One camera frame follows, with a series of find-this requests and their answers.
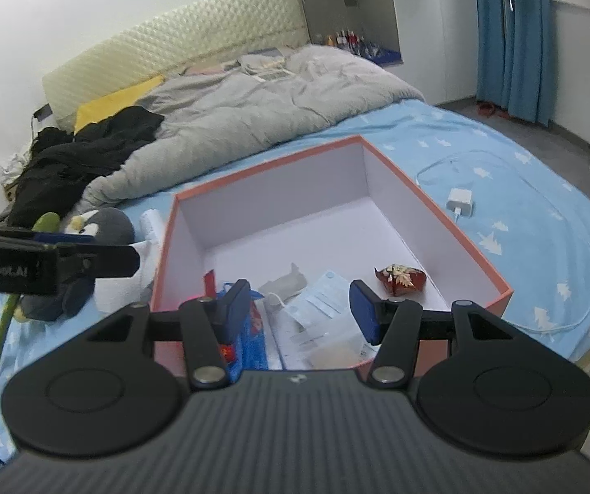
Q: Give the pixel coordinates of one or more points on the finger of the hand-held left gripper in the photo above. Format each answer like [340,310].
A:
[104,261]
[63,238]

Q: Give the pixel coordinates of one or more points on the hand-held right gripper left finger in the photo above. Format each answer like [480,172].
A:
[235,314]

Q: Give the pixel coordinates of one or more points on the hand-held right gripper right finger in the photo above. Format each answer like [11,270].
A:
[364,315]

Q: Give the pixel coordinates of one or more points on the blue plastic bag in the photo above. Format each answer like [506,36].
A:
[253,340]

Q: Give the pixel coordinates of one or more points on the grey penguin plush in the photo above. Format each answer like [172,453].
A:
[114,226]

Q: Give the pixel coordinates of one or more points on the blue face mask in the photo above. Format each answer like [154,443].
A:
[320,298]

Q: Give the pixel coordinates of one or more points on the red snack packet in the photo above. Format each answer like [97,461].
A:
[403,280]

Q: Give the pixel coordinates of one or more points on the beige fluffy pouch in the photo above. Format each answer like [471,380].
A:
[333,357]

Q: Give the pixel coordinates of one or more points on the orange cardboard box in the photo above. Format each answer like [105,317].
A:
[274,200]

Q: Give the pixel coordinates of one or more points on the long green plush toy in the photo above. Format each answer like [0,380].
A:
[48,222]

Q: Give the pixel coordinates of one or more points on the white tissue packet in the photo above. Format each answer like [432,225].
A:
[150,226]

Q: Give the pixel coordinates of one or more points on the black clothing pile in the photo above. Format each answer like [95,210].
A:
[68,164]

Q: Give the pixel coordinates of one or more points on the yellow pillow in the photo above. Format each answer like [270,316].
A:
[114,100]

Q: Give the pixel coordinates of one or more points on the grey duvet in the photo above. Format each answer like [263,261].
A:
[248,113]

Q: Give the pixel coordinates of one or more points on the cream quilted headboard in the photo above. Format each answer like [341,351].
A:
[171,46]

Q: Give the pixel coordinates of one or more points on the red slippers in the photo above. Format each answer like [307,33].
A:
[490,109]

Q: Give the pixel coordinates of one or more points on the papers on duvet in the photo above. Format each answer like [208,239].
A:
[266,64]

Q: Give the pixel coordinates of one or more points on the row of small bottles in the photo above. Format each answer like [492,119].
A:
[356,44]

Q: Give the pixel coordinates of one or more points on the blue curtain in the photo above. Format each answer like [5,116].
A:
[511,36]

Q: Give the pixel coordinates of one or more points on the bedside wall socket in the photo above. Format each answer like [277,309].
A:
[42,112]

